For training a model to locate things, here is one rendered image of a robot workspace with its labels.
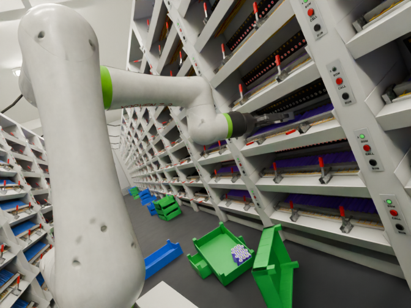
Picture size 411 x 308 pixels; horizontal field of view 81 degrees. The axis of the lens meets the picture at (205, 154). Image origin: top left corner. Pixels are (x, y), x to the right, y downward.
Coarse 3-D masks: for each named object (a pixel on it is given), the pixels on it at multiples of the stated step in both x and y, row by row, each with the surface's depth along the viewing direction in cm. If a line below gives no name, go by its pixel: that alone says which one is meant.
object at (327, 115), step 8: (328, 112) 76; (304, 120) 86; (312, 120) 83; (320, 120) 80; (280, 128) 98; (288, 128) 95; (296, 128) 90; (256, 136) 115; (264, 136) 110; (272, 136) 103
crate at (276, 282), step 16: (272, 240) 93; (256, 256) 87; (272, 256) 102; (288, 256) 105; (256, 272) 79; (272, 272) 77; (288, 272) 102; (272, 288) 78; (288, 288) 93; (272, 304) 79; (288, 304) 86
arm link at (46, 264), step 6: (48, 252) 47; (42, 258) 47; (48, 258) 44; (42, 264) 45; (48, 264) 43; (42, 270) 44; (48, 270) 42; (48, 276) 41; (48, 282) 41; (48, 288) 44; (54, 300) 46; (132, 306) 51
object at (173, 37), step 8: (168, 32) 144; (176, 32) 134; (168, 40) 146; (176, 40) 157; (168, 48) 152; (176, 48) 172; (160, 56) 169; (168, 56) 175; (152, 64) 186; (160, 64) 174; (160, 72) 183
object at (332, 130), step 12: (324, 96) 89; (300, 108) 102; (336, 120) 74; (252, 132) 129; (312, 132) 79; (324, 132) 75; (336, 132) 72; (240, 144) 126; (252, 144) 118; (264, 144) 104; (276, 144) 98; (288, 144) 92; (300, 144) 87; (312, 144) 83
